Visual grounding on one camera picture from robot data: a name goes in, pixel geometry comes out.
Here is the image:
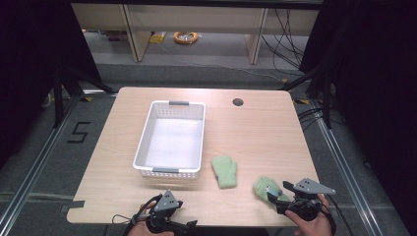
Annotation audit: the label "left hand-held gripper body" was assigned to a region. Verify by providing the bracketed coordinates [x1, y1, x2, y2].
[146, 189, 183, 235]

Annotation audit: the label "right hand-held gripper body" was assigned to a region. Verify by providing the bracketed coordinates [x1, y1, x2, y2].
[275, 177, 336, 221]

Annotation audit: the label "green knitted glove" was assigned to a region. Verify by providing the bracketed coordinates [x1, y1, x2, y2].
[210, 154, 238, 190]
[253, 176, 291, 207]

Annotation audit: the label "white plastic basket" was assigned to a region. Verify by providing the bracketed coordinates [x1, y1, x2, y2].
[132, 99, 207, 180]

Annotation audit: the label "person's right hand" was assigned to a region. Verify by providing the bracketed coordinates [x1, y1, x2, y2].
[284, 194, 334, 236]

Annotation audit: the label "person's left hand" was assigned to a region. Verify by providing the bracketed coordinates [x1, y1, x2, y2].
[127, 200, 175, 236]

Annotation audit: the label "black metal stand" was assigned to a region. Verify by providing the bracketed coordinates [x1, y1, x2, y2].
[278, 64, 332, 130]
[51, 64, 116, 130]

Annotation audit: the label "grey tape strip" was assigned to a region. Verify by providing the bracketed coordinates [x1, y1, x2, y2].
[60, 200, 86, 212]

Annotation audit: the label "black curtain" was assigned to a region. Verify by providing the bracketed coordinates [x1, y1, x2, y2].
[0, 0, 103, 169]
[298, 0, 417, 236]

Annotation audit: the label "yellow packet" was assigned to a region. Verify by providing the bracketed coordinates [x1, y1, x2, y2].
[149, 30, 167, 45]

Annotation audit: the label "light wooden shelf unit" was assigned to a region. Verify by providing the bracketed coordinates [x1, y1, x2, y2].
[71, 3, 321, 65]

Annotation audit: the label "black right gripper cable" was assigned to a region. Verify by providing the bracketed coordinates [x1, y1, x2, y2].
[319, 194, 356, 236]

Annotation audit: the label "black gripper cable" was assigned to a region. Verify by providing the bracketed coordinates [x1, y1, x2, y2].
[111, 194, 163, 236]
[319, 194, 356, 236]

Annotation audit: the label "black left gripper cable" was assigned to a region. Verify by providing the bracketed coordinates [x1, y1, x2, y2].
[111, 194, 163, 236]

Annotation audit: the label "aluminium floor rail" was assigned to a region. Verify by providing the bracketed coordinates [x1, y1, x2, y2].
[310, 97, 384, 236]
[0, 93, 82, 230]

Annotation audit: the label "black floor cables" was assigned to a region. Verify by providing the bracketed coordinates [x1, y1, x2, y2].
[296, 106, 346, 133]

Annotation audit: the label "thin white floor cable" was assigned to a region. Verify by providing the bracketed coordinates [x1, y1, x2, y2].
[156, 42, 287, 84]

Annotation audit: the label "bundle of black cables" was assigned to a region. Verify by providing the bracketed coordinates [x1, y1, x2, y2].
[260, 8, 307, 71]

